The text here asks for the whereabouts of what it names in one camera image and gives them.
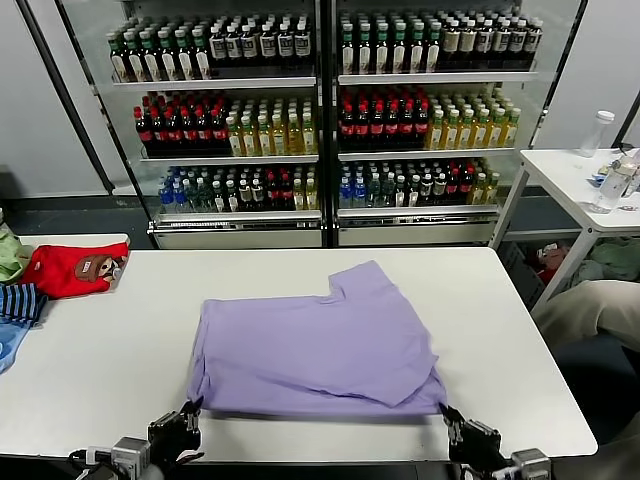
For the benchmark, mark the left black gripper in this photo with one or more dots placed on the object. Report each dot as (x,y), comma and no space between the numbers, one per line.
(172,437)

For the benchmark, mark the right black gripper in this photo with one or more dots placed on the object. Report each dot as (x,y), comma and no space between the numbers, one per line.
(475,442)

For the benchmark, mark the purple t-shirt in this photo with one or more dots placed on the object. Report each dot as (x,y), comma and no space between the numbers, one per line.
(310,345)

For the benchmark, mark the dark blue chair seat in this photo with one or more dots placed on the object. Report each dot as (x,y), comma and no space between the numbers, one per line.
(585,370)

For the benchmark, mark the grey plastic crate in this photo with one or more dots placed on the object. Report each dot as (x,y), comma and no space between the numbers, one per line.
(520,275)

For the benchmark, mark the red cloth in crate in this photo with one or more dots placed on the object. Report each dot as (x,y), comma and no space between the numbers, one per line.
(552,262)

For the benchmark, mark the light blue garment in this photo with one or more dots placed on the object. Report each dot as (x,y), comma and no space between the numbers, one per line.
(10,345)

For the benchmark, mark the red shirt with bear print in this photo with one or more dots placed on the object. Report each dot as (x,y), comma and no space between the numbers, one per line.
(55,275)

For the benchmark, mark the blue striped garment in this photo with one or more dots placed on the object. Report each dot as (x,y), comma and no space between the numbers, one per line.
(20,302)

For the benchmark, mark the blue water bottle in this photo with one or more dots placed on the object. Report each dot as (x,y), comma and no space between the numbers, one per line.
(166,200)
(359,194)
(345,195)
(180,199)

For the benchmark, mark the clear green-tinted water bottle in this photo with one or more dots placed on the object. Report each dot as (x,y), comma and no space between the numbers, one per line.
(388,192)
(194,198)
(374,192)
(206,197)

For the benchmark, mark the green-capped dark tea bottle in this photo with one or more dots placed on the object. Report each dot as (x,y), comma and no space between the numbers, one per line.
(118,62)
(414,192)
(416,50)
(134,61)
(434,50)
(232,197)
(365,52)
(399,51)
(167,59)
(219,198)
(201,57)
(184,58)
(348,52)
(151,60)
(382,51)
(401,193)

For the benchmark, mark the white-capped dark label bottle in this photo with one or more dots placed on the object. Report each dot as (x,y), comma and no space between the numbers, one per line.
(518,46)
(534,45)
(217,50)
(427,191)
(485,47)
(268,48)
(257,196)
(502,47)
(249,48)
(245,197)
(440,191)
(302,46)
(285,47)
(233,49)

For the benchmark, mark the pale green cloth pile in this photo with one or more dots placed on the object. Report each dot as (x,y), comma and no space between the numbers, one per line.
(615,260)

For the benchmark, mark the yellow green-capped tea bottle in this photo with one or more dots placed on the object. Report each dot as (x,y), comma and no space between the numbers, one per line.
(249,139)
(264,139)
(310,137)
(493,190)
(436,133)
(296,138)
(234,140)
(481,191)
(481,131)
(280,138)
(466,132)
(311,196)
(496,131)
(511,130)
(451,132)
(299,196)

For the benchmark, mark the red-capped cola bottle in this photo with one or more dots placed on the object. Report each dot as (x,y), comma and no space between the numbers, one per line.
(361,129)
(392,128)
(272,195)
(218,133)
(376,128)
(286,195)
(407,128)
(467,188)
(144,135)
(422,128)
(188,134)
(453,189)
(159,135)
(203,133)
(346,129)
(174,134)

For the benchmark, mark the light green garment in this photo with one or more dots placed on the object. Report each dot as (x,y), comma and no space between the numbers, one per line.
(7,260)

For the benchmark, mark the white side table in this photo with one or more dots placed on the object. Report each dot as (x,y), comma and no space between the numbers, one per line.
(560,170)

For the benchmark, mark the clear plastic water bottle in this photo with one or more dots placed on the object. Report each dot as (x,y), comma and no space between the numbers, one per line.
(611,190)

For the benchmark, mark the small blue item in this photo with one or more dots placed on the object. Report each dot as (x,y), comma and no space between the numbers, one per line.
(597,177)

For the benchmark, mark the white lidded cup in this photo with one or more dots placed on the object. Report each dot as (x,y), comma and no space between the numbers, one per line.
(631,170)

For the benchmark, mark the tall clear white-capped bottle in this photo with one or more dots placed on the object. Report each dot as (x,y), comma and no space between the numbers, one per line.
(595,137)

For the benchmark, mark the drinks display cabinet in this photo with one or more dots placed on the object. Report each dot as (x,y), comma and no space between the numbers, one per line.
(435,77)
(215,82)

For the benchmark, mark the beige label dark bottle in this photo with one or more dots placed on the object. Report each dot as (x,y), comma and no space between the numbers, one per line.
(468,47)
(451,47)

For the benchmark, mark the dark slanted door frame bar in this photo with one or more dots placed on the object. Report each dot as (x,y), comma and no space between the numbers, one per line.
(628,120)
(68,100)

